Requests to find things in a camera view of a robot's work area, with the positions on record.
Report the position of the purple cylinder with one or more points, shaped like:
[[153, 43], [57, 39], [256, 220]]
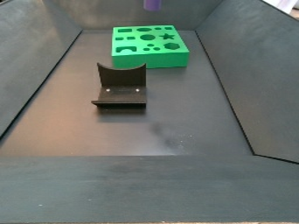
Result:
[[152, 5]]

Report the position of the green shape sorter board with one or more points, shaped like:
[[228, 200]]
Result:
[[153, 45]]

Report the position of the black curved stand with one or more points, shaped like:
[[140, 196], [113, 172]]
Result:
[[121, 86]]

